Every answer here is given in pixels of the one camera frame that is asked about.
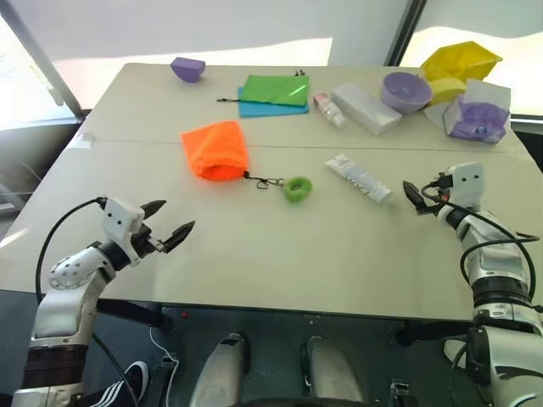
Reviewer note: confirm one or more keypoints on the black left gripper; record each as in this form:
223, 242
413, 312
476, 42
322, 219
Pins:
144, 241

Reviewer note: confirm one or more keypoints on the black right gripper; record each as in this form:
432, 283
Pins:
430, 207

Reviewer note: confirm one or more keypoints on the white squeeze tube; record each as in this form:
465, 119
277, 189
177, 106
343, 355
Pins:
356, 174

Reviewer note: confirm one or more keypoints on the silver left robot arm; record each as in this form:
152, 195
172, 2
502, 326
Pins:
63, 305

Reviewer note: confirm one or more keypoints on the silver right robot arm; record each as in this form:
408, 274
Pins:
496, 263

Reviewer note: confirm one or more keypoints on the black table support bar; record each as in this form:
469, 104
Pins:
428, 332
131, 313

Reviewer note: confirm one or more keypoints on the white rectangular box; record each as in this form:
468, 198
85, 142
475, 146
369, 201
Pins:
365, 110

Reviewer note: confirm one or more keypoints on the purple plastic bowl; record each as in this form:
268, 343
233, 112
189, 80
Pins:
405, 95

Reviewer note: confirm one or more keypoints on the white purple tissue box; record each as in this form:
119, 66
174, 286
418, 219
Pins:
475, 114

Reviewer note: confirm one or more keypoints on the small pink white bottle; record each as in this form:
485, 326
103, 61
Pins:
326, 106

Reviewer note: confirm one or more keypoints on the yellow plastic bin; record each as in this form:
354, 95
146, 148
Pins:
462, 57

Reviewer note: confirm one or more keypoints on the purple foam block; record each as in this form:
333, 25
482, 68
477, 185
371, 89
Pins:
186, 70

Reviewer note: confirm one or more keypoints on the silver left robot leg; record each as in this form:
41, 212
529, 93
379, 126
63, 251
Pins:
220, 373

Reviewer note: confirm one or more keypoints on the silver robot leg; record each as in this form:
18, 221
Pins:
220, 373
333, 373

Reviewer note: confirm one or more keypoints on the black white striped shoe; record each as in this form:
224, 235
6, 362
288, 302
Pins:
123, 388

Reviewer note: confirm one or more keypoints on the silver right robot leg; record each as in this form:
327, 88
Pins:
333, 373

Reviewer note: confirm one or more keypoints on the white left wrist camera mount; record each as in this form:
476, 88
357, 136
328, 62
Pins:
121, 216

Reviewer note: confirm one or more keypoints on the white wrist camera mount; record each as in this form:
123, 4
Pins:
466, 182
121, 216

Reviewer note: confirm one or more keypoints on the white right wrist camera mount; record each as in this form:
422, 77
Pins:
466, 182

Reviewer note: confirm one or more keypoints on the dark window frame post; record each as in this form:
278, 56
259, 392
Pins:
405, 29
42, 59

